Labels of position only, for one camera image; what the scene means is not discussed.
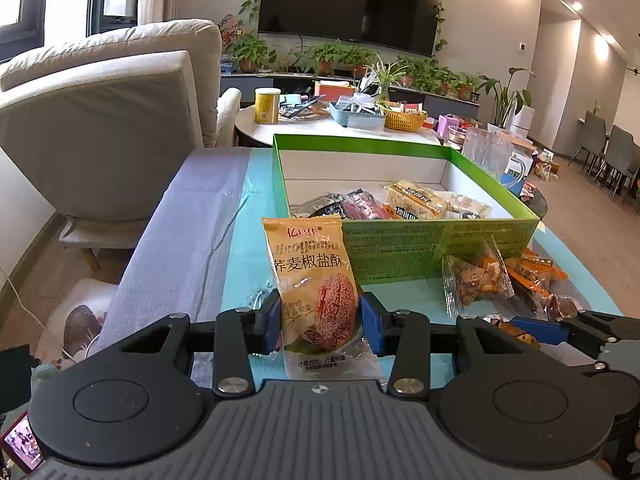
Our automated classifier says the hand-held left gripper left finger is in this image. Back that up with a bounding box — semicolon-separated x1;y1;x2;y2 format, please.
117;289;283;398

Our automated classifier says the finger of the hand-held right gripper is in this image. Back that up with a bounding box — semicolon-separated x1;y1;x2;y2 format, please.
602;312;640;341
509;310;608;376

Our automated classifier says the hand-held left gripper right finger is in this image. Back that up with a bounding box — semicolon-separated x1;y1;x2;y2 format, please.
359;291;518;397

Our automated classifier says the clear packet of orange snacks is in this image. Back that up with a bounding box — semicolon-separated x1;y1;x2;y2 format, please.
505;254;568;306

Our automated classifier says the tan cracker snack packet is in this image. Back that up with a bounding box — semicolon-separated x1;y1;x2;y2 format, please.
262;214;390;386

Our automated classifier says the green cardboard box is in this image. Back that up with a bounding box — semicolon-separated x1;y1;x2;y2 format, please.
272;133;542;286

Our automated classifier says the pink purple snack packet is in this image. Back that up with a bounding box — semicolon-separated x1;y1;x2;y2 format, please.
342;189;391;221

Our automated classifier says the dark blue snack packet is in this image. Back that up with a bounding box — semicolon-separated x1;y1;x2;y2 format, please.
290;192;351;220

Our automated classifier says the yellow biscuit snack packet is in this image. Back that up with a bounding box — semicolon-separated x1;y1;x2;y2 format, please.
382;180;448;221

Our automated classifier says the dark brown snack packet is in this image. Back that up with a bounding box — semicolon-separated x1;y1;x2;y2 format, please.
515;285;584;322

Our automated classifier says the clear packet of brown nuts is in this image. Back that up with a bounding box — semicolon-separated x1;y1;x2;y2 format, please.
442;239;516;318

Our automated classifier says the dark round side table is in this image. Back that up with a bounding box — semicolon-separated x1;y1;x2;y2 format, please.
520;190;549;221

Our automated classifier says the grey table cloth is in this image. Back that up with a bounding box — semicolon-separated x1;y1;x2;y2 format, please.
97;147;251;326

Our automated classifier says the white blue cardboard box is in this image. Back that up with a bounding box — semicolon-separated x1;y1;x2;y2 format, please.
502;147;536;182

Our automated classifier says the grey dining chair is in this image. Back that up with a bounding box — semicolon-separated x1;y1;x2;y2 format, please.
567;110;609;177
597;125;640;202

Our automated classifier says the clear plastic pitcher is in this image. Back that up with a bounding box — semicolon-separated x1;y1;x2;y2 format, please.
462;127;531;186

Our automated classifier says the white round table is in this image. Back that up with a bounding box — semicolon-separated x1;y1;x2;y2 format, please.
235;105;466;150

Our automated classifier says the yellow woven basket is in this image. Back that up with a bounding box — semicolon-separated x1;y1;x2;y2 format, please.
382;105;427;132

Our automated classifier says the blue plastic tray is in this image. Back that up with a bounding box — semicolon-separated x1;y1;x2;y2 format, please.
328;101;387;130

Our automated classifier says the white humidifier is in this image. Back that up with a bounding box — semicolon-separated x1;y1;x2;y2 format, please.
512;105;532;137

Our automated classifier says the yellow canister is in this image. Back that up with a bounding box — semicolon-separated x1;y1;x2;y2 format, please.
254;87;281;125

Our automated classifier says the bundle of dark utensils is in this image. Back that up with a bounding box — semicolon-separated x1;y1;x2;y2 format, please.
279;95;331;121

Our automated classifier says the tall leafy plant white pot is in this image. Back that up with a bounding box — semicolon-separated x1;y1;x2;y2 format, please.
480;67;533;133

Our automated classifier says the spider plant in glass vase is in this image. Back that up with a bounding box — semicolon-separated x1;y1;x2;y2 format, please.
367;57;411;103

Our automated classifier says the beige recliner armchair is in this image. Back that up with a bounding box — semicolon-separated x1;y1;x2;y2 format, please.
0;19;243;271

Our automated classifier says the row of potted plants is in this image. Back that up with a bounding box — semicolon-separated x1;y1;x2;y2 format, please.
400;57;483;102

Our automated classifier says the wide green potted plant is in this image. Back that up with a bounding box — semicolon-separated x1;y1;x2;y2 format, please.
295;42;376;77

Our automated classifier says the green potted pothos plant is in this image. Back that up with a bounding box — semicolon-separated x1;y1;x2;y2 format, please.
232;32;276;73

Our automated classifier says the red smartphone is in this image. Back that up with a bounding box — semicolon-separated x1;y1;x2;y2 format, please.
0;410;44;473

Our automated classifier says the red flower arrangement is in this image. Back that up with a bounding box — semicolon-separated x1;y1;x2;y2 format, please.
217;15;246;57

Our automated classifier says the black television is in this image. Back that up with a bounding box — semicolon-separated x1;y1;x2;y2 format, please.
257;0;446;58

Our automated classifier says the large dark-framed window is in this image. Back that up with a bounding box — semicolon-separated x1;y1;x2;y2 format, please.
0;0;48;63

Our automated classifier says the white power cable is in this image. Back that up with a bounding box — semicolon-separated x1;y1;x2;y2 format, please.
0;265;66;361

